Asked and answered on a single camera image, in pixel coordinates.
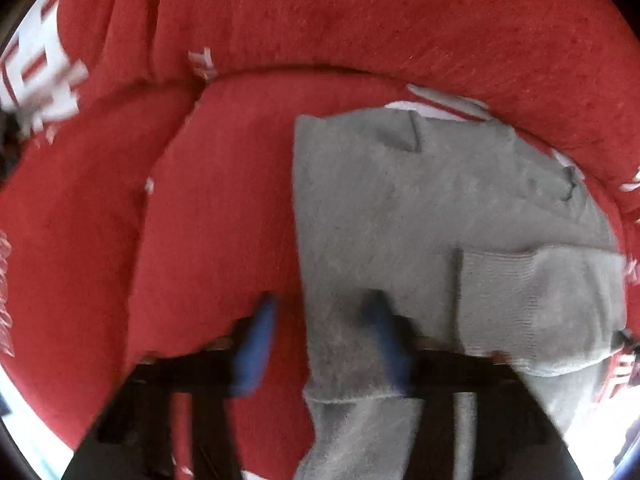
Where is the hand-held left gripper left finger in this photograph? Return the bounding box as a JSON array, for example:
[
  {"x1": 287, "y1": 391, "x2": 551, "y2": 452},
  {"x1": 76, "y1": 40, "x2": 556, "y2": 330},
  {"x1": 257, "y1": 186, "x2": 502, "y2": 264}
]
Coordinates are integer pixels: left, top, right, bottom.
[{"x1": 95, "y1": 294, "x2": 280, "y2": 478}]

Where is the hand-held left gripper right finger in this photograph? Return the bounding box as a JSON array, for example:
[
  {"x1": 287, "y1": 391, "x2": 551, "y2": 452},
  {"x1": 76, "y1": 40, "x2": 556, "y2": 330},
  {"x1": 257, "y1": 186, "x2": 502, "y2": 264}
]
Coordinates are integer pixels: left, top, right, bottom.
[{"x1": 362, "y1": 291, "x2": 563, "y2": 477}]

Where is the red printed blanket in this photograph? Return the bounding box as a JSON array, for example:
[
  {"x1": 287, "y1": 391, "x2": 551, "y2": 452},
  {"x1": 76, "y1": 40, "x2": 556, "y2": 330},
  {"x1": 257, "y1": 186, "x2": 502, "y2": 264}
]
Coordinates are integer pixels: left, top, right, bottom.
[{"x1": 0, "y1": 0, "x2": 640, "y2": 480}]

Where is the grey knit sweater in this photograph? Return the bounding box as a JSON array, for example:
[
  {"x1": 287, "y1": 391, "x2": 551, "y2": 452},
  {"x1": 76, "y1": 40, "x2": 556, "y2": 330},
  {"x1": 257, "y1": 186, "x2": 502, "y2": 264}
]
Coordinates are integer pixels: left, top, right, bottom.
[{"x1": 292, "y1": 110, "x2": 629, "y2": 480}]

